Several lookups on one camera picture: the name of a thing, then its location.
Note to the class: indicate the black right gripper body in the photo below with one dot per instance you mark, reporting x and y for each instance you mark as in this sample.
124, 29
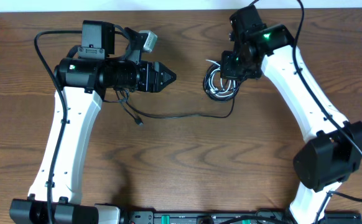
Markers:
234, 66

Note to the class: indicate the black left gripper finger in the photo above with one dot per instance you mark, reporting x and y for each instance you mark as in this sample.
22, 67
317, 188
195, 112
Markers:
166, 72
164, 81

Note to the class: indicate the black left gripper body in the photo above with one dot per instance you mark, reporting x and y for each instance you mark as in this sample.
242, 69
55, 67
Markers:
142, 78

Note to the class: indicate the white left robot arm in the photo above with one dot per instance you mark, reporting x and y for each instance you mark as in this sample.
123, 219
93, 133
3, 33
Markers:
109, 56

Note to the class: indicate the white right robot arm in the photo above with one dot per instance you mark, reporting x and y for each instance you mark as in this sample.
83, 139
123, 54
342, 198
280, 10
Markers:
333, 145

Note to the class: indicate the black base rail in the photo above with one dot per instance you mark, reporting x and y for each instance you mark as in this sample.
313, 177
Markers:
263, 216

